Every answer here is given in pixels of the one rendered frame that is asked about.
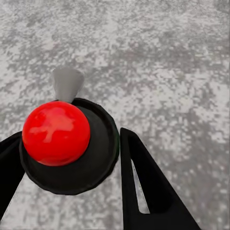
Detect insectifuge atomizer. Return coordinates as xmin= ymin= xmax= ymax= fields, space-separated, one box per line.
xmin=19 ymin=67 xmax=120 ymax=195

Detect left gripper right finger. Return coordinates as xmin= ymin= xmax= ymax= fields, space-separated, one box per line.
xmin=120 ymin=127 xmax=201 ymax=230

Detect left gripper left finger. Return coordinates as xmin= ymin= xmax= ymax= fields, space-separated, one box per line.
xmin=0 ymin=131 xmax=25 ymax=220

